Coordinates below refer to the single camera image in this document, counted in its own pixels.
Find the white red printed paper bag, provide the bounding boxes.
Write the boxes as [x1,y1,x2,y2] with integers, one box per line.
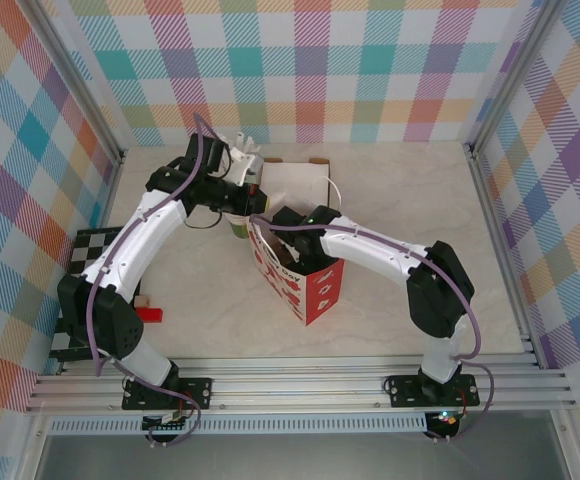
[249,177,346,327]

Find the aluminium frame post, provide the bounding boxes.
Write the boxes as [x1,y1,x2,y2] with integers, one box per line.
[17,0,126,169]
[467,0,564,156]

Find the stacked green paper cups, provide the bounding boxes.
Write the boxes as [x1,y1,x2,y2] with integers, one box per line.
[227,213,252,240]

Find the brown cardboard napkin tray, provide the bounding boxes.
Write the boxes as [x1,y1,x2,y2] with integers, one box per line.
[261,157,332,211]

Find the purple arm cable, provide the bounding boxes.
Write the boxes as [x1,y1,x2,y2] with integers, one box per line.
[252,214,496,444]
[88,113,271,449]

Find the small circuit board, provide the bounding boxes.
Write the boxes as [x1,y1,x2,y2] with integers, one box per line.
[142,412,191,434]
[429,408,462,430]

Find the slotted grey cable duct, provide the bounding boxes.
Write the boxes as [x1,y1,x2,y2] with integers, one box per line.
[47,418,429,435]

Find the black silver checkerboard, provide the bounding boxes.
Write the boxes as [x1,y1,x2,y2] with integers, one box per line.
[49,225,144,362]

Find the thin black cable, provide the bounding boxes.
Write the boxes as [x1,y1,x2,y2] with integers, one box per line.
[184,212,226,231]

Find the white napkin stack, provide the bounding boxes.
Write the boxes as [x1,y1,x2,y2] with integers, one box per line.
[262,163,331,209]

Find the aluminium side rail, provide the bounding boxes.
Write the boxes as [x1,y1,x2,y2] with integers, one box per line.
[97,149,127,232]
[462,141,541,369]

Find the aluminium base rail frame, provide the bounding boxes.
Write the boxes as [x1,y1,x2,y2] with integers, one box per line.
[24,354,579,415]

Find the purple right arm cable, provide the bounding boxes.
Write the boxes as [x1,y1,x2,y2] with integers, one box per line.
[252,214,496,444]

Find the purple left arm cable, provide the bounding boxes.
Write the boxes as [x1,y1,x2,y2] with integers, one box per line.
[88,113,271,449]

